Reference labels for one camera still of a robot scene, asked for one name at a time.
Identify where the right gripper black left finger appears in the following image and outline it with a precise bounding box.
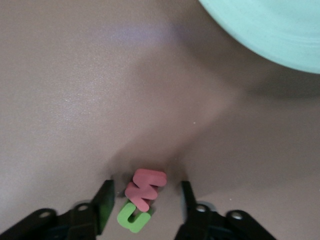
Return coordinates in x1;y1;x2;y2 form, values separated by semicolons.
0;179;116;240

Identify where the green foam letter u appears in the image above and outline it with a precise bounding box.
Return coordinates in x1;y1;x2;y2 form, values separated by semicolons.
116;198;155;234

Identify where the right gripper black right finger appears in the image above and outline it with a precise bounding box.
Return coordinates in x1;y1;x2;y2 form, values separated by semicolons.
173;180;278;240

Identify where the green plate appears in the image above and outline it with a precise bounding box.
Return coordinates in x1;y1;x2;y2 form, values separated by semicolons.
197;0;320;75

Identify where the pink foam letter w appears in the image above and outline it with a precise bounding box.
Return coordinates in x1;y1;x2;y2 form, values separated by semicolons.
124;168;168;213

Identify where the brown table cover sheet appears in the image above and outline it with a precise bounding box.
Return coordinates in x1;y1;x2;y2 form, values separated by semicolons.
0;0;320;240

